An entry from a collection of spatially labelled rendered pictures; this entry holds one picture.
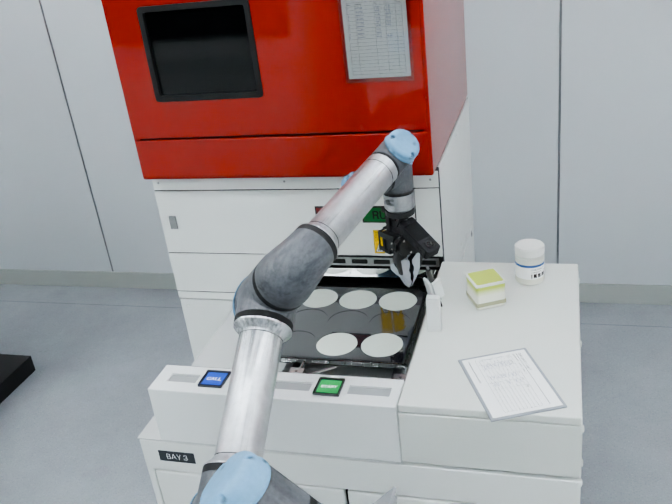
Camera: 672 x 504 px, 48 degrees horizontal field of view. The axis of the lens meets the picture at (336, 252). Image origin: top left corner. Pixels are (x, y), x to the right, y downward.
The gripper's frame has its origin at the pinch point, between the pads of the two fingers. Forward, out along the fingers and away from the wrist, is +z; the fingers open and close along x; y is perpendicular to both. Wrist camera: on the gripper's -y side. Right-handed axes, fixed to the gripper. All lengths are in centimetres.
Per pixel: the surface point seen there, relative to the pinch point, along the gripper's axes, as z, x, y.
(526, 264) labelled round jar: -5.1, -18.6, -21.1
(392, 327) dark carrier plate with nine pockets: 7.4, 9.6, -2.9
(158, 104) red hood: -46, 32, 57
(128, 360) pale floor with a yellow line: 98, 24, 183
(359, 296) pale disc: 7.4, 5.4, 15.5
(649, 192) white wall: 42, -173, 43
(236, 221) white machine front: -10, 20, 50
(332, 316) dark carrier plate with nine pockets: 7.4, 16.6, 12.6
